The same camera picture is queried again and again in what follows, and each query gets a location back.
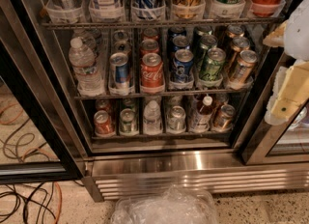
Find gold can second row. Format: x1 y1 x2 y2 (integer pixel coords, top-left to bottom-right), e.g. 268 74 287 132
225 36 251 68

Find silver can second row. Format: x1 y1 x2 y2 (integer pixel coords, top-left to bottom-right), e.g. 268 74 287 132
112 41 131 55

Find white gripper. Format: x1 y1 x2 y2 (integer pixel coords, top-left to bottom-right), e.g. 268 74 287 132
262 19 309 126

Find red Coca-Cola can front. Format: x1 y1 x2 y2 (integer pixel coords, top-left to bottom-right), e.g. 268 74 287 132
141 53 163 88

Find blue silver can front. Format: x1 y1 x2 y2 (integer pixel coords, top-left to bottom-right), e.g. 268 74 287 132
109 52 130 90

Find red can second row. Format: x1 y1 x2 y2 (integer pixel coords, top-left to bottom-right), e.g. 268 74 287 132
139 39 159 57

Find blue Pepsi can front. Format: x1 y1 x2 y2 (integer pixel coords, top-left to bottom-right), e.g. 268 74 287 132
172 49 193 83

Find black cables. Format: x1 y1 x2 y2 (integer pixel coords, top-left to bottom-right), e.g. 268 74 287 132
0 118 57 224

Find green can front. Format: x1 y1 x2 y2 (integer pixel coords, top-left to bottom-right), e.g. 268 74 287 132
199 47 226 81

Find clear plastic bag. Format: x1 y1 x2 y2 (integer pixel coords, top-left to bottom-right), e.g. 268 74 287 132
110 185 219 224

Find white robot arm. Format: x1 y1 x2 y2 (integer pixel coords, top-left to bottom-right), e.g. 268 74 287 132
263 0 309 126

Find blue can second row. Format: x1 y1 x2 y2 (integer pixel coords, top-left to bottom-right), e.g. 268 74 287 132
170 36 190 53

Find right glass fridge door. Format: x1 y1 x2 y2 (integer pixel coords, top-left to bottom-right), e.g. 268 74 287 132
234 49 309 165

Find clear bottle bottom shelf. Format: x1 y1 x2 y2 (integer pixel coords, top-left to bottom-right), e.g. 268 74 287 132
143 100 162 135

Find green can second row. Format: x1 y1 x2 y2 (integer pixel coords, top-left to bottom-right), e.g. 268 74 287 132
195 35 218 70

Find gold can bottom shelf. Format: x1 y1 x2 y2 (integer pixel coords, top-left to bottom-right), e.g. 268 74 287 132
212 104 236 130

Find glass fridge door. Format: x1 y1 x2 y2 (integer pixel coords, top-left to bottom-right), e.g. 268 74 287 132
0 0 86 184
234 49 309 165

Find silver can bottom shelf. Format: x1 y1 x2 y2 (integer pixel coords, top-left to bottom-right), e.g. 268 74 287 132
167 105 185 132

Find silver green can bottom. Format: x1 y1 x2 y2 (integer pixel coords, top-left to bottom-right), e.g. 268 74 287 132
120 108 137 133

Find stainless fridge bottom grille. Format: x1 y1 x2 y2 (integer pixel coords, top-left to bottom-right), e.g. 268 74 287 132
82 151 309 202

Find clear water bottle middle shelf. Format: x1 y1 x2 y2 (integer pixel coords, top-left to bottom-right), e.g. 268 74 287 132
69 38 103 97

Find red can bottom shelf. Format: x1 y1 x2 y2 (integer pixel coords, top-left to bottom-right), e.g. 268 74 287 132
94 110 115 135

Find left glass fridge door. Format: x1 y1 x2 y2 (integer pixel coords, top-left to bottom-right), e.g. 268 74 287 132
0 0 86 184

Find gold can front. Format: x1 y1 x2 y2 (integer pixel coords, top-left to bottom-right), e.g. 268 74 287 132
228 49 258 83

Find brown drink plastic bottle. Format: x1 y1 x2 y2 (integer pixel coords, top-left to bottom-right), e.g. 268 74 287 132
189 96 213 133

